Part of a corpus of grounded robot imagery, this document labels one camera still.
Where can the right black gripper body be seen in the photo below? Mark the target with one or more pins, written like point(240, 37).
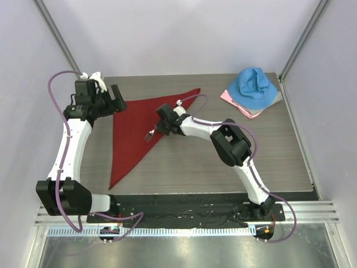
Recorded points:
point(167, 123)

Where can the right aluminium frame post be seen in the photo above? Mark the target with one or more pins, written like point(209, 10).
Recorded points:
point(312, 23)

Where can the silver metal fork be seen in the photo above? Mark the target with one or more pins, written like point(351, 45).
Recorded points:
point(149, 135)

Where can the pink folded cloth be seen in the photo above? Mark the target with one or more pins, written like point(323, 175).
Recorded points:
point(226, 97)

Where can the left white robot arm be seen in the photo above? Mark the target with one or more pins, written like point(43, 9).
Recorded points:
point(62, 186)

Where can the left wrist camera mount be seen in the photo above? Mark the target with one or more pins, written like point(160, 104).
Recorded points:
point(97, 76)

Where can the left aluminium frame post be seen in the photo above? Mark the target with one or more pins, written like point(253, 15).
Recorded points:
point(55, 32)

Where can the aluminium frame post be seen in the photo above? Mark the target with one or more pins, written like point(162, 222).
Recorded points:
point(312, 23)
point(55, 32)

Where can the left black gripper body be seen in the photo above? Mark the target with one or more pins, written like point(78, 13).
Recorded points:
point(99, 101)

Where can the red cloth napkin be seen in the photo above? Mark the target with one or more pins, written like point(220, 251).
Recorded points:
point(130, 128)

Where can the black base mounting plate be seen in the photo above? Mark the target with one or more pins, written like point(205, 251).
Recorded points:
point(187, 211)

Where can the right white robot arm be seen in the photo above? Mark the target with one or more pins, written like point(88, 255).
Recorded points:
point(232, 146)

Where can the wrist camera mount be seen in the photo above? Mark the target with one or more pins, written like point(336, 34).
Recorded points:
point(97, 76)
point(179, 109)

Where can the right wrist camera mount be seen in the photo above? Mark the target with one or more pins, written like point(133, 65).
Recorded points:
point(179, 109)

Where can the aluminium front rail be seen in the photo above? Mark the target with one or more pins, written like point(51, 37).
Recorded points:
point(305, 211)

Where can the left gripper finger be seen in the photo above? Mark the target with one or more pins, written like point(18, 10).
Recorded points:
point(106, 107)
point(118, 102)

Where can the blue bucket hat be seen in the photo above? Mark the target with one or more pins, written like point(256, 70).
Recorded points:
point(252, 89)

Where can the white slotted cable duct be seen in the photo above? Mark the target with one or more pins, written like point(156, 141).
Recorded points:
point(101, 231)

